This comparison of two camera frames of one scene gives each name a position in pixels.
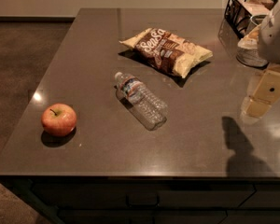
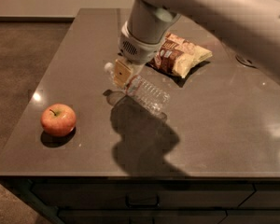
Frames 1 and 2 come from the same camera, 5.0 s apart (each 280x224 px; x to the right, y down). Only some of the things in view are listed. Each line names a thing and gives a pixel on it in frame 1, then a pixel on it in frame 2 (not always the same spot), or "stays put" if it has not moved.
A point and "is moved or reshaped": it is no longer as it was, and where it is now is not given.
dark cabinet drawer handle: x=142 y=200 stays put
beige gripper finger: x=270 y=88 → x=121 y=74
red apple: x=59 y=119 stays put
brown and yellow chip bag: x=169 y=52 stays put
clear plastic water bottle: x=149 y=109 is moved or reshaped
